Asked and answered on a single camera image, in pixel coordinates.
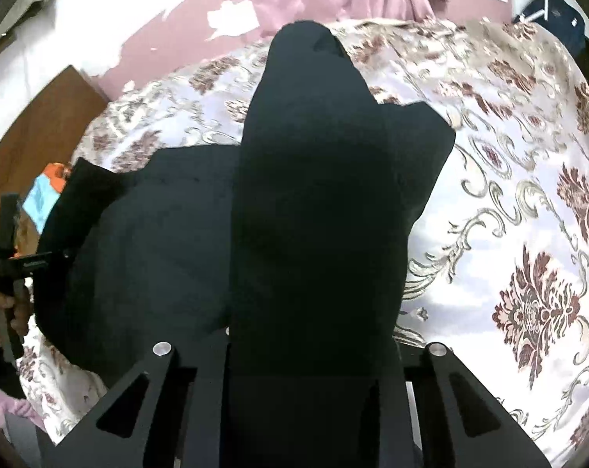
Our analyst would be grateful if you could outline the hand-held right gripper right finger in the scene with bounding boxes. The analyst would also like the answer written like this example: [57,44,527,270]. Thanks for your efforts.
[396,342,553,468]

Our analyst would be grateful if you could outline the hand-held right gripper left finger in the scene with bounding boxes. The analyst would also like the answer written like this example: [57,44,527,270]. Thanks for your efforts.
[43,329,233,468]

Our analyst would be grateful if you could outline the black jacket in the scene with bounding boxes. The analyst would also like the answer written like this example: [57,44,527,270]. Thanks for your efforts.
[31,20,457,468]

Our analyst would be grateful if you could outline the orange and blue object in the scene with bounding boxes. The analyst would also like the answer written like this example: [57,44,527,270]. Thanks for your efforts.
[21,163,73,235]

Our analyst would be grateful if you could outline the brown wooden headboard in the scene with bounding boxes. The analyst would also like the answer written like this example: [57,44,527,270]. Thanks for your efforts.
[0,64,110,254]

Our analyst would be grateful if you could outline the pink cloth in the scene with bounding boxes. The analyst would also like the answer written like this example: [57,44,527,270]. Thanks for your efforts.
[0,391,46,432]

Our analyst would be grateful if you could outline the floral bedspread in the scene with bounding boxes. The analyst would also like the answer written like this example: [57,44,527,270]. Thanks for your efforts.
[0,17,589,468]

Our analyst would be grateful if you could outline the dark blue bag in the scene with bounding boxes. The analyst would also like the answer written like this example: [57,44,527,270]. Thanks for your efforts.
[514,0,588,57]

